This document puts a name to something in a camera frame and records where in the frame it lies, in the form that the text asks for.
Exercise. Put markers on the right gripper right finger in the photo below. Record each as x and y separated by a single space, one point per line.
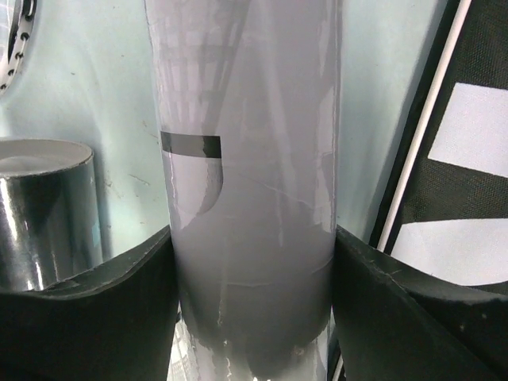
395 322

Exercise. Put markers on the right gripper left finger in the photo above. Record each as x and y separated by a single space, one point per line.
113 322

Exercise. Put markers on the white shuttlecock tube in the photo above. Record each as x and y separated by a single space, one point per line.
247 97

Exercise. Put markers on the black sport racket bag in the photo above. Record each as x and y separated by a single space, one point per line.
444 210

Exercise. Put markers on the black shuttlecock tube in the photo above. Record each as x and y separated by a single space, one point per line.
50 227

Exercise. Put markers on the white racket right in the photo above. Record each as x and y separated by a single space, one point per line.
17 21

